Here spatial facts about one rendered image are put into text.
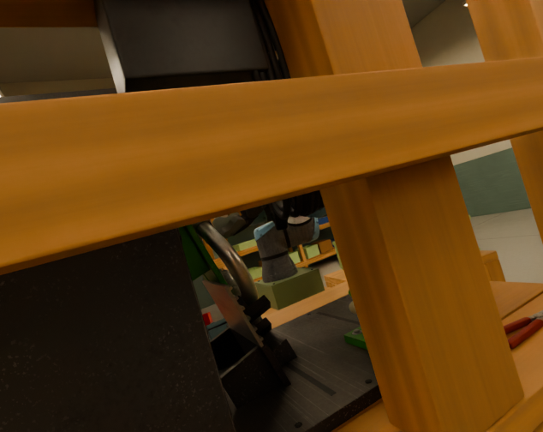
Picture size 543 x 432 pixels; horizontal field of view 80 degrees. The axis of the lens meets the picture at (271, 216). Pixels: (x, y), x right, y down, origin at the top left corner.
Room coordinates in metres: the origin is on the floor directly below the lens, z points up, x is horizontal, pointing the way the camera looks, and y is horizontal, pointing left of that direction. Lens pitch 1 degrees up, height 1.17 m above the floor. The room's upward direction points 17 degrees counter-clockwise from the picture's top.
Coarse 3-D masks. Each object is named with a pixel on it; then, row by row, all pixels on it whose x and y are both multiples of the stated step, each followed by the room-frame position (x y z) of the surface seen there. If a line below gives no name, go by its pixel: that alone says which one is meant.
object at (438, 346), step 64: (320, 0) 0.34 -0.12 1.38; (384, 0) 0.38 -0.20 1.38; (512, 0) 0.54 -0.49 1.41; (320, 64) 0.35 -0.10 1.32; (384, 64) 0.37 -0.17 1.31; (320, 192) 0.41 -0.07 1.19; (384, 192) 0.34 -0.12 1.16; (448, 192) 0.38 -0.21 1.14; (384, 256) 0.34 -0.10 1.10; (448, 256) 0.37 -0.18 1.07; (384, 320) 0.37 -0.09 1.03; (448, 320) 0.36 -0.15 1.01; (384, 384) 0.40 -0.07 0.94; (448, 384) 0.35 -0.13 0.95; (512, 384) 0.39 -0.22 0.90
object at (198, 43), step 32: (96, 0) 0.37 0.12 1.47; (128, 0) 0.33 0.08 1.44; (160, 0) 0.35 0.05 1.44; (192, 0) 0.36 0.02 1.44; (224, 0) 0.38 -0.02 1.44; (128, 32) 0.33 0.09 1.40; (160, 32) 0.34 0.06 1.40; (192, 32) 0.36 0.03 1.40; (224, 32) 0.37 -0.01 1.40; (256, 32) 0.39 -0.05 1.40; (128, 64) 0.33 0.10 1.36; (160, 64) 0.34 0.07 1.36; (192, 64) 0.35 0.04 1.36; (224, 64) 0.37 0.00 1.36; (256, 64) 0.39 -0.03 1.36
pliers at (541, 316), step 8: (520, 320) 0.55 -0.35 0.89; (528, 320) 0.55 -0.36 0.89; (536, 320) 0.53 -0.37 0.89; (504, 328) 0.54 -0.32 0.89; (512, 328) 0.54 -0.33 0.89; (528, 328) 0.52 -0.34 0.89; (536, 328) 0.52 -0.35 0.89; (512, 336) 0.51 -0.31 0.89; (520, 336) 0.50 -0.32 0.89; (528, 336) 0.51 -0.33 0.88; (512, 344) 0.49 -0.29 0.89
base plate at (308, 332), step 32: (320, 320) 0.81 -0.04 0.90; (352, 320) 0.75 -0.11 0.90; (320, 352) 0.63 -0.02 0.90; (352, 352) 0.59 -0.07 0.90; (320, 384) 0.52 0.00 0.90; (352, 384) 0.49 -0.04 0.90; (256, 416) 0.48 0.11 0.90; (288, 416) 0.46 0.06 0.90; (320, 416) 0.44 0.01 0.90; (352, 416) 0.45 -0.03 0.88
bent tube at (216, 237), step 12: (204, 228) 0.61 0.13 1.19; (216, 240) 0.59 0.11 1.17; (216, 252) 0.58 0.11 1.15; (228, 252) 0.57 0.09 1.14; (228, 264) 0.57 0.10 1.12; (240, 264) 0.57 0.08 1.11; (240, 276) 0.57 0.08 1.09; (240, 288) 0.58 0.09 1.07; (252, 288) 0.58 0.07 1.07; (252, 300) 0.60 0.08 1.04; (252, 324) 0.68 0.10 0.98
